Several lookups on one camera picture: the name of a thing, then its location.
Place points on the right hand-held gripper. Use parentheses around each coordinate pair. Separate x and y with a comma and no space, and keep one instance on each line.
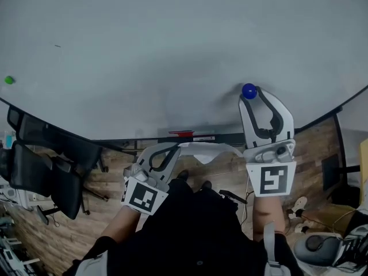
(271,180)

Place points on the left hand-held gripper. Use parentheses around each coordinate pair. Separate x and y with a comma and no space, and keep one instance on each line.
(142,197)

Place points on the blue round magnet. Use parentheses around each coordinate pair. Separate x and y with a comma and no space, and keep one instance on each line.
(249,91)

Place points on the white paper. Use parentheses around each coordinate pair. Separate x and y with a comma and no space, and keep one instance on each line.
(207,151)

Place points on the black-framed whiteboard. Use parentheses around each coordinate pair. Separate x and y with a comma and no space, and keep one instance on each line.
(172,53)

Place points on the person's left forearm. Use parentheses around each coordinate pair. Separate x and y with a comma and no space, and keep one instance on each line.
(120,226)

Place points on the person's right forearm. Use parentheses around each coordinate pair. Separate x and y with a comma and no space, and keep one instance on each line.
(267,211)

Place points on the person's black left shoe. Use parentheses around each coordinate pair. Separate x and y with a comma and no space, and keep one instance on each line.
(183,174)

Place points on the person's black shoe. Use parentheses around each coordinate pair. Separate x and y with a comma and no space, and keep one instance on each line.
(183,174)
(206,184)

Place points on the person's black right shoe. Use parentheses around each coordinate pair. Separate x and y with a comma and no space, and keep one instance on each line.
(206,184)

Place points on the black flat device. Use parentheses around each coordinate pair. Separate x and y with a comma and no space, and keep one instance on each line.
(231,196)

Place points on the person's black-clothed body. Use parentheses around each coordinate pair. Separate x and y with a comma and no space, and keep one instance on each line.
(195,234)

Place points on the white slipper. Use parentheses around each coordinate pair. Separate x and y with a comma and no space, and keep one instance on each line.
(299,206)
(304,226)

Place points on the black mesh office chair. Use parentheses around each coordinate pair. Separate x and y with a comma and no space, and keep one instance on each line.
(72,148)
(43,177)

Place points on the light wood table black leg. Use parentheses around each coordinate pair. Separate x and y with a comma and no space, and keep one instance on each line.
(364,171)

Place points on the black white-trimmed bag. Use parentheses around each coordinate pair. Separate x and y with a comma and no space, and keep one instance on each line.
(355,243)

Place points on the green round magnet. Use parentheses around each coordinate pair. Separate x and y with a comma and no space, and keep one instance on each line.
(9,80)

